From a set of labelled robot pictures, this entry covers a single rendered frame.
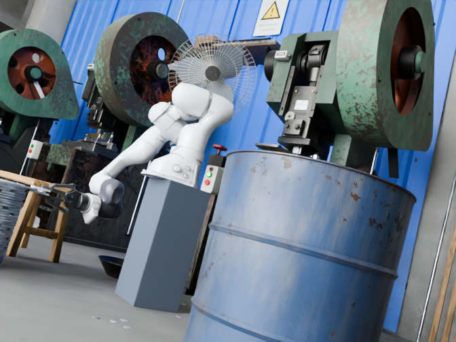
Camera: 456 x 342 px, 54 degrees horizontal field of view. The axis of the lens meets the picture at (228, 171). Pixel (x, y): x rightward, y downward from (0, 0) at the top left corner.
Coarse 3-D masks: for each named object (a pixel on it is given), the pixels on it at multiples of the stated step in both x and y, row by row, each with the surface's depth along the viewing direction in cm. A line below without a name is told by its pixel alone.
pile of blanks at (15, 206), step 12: (0, 192) 149; (12, 192) 171; (24, 192) 159; (0, 204) 149; (12, 204) 153; (0, 216) 150; (12, 216) 155; (0, 228) 151; (12, 228) 158; (0, 240) 152; (0, 252) 154; (0, 264) 160
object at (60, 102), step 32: (32, 32) 425; (0, 64) 405; (32, 64) 436; (64, 64) 457; (0, 96) 409; (32, 96) 441; (64, 96) 461; (0, 128) 436; (32, 128) 459; (0, 160) 438; (32, 160) 464
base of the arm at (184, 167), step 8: (176, 152) 167; (184, 152) 166; (192, 152) 167; (200, 152) 169; (160, 160) 163; (168, 160) 163; (176, 160) 164; (184, 160) 165; (192, 160) 167; (200, 160) 170; (152, 168) 164; (160, 168) 161; (168, 168) 162; (176, 168) 162; (184, 168) 165; (192, 168) 166; (152, 176) 167; (160, 176) 159; (168, 176) 162; (176, 176) 163; (184, 176) 165; (192, 176) 166; (184, 184) 162; (192, 184) 166
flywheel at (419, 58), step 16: (416, 16) 225; (400, 32) 219; (416, 32) 232; (400, 48) 211; (416, 48) 207; (400, 64) 208; (416, 64) 207; (400, 80) 227; (416, 80) 239; (400, 96) 230; (416, 96) 237; (400, 112) 233
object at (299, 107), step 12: (300, 96) 234; (312, 96) 229; (288, 108) 236; (300, 108) 232; (288, 120) 230; (300, 120) 226; (312, 120) 227; (288, 132) 228; (300, 132) 224; (312, 132) 229
